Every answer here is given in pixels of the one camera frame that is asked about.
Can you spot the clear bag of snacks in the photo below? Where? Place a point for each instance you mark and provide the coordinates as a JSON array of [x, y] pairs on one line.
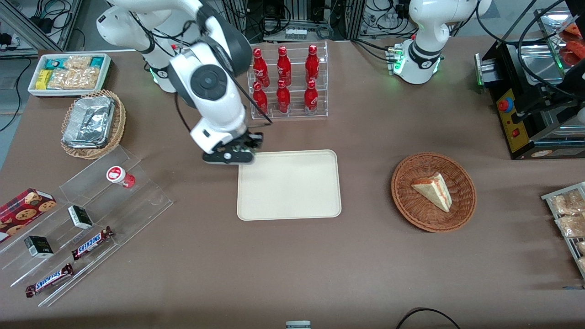
[[571, 226], [581, 247], [569, 202]]

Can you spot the Snickers chocolate bar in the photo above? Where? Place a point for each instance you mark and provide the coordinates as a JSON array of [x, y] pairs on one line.
[[91, 243], [49, 280]]

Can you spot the red tartan cookie box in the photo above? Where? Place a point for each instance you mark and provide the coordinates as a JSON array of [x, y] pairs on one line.
[[25, 212]]

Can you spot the triangular sandwich slice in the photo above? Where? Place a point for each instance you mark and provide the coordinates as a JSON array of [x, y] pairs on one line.
[[434, 192]]

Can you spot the steel food tray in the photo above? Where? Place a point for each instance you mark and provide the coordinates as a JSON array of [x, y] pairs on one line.
[[553, 27]]

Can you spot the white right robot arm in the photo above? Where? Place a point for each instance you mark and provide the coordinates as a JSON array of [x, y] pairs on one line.
[[210, 87]]

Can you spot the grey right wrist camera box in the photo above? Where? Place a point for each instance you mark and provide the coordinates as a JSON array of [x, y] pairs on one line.
[[228, 157]]

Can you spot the white plastic snack bin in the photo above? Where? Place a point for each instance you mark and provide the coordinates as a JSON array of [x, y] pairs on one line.
[[107, 75]]

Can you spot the clear acrylic stepped stand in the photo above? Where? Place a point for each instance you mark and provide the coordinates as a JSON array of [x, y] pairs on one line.
[[137, 201]]

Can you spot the red emergency stop button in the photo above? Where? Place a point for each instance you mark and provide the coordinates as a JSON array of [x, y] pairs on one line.
[[505, 105]]

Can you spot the teal snack pack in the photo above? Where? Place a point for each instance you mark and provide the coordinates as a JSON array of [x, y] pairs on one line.
[[97, 61], [54, 63]]

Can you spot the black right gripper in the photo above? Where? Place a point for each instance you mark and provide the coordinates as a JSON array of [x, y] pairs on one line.
[[251, 141]]

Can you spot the red cola bottle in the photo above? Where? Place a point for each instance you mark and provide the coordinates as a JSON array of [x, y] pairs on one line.
[[311, 99], [283, 99], [260, 101], [312, 66], [260, 68], [284, 68]]

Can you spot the small black carton box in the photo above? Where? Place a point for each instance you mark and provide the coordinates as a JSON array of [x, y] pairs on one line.
[[39, 246], [80, 217]]

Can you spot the light wicker basket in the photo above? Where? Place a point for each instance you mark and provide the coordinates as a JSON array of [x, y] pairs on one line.
[[119, 123]]

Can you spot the round brown wicker basket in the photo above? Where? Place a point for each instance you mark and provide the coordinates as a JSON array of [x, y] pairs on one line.
[[411, 201]]

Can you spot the clear acrylic bottle rack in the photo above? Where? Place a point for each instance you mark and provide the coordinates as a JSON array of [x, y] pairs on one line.
[[297, 98]]

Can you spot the black machine with yellow panel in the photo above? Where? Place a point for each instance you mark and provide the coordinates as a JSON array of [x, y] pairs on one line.
[[525, 82]]

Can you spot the small grey device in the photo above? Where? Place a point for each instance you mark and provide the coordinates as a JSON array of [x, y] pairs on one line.
[[298, 325]]

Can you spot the clear cracker bag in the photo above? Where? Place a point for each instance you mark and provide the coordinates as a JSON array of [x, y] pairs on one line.
[[73, 78], [77, 62]]

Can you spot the silver foil packet stack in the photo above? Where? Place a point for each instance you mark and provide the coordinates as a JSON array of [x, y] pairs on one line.
[[89, 121]]

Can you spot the cream plastic tray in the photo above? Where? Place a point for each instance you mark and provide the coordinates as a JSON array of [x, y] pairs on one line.
[[289, 185]]

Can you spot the yellow snack pack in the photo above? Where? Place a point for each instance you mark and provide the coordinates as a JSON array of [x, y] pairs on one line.
[[43, 79]]

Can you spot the white power strip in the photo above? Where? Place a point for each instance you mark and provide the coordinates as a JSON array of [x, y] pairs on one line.
[[295, 33]]

